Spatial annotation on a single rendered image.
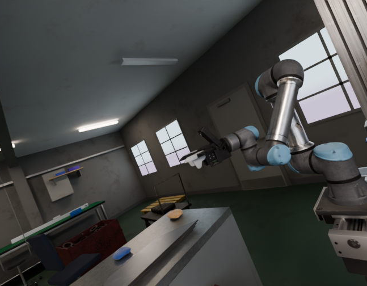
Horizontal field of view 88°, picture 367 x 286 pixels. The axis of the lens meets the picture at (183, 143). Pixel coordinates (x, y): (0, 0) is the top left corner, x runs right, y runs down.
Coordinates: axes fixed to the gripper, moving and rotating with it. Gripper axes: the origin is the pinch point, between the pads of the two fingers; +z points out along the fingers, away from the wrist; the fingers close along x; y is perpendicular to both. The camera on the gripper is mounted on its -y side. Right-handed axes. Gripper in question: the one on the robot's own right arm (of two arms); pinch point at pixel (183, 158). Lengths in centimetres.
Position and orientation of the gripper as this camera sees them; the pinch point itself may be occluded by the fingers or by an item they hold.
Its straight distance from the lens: 76.8
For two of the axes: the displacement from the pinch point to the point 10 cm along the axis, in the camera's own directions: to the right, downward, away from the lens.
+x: -2.9, -0.1, 9.6
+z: -8.9, 3.8, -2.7
